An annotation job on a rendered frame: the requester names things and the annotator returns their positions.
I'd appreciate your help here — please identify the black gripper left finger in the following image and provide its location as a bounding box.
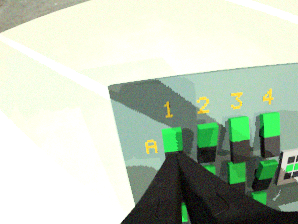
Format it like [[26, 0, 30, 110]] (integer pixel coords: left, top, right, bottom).
[[120, 155, 182, 224]]

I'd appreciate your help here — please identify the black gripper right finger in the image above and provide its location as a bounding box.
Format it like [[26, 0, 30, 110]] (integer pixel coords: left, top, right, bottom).
[[177, 153, 298, 224]]

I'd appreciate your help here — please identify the grey-green switch panel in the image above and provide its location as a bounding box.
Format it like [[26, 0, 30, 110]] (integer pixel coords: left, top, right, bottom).
[[106, 63, 298, 212]]

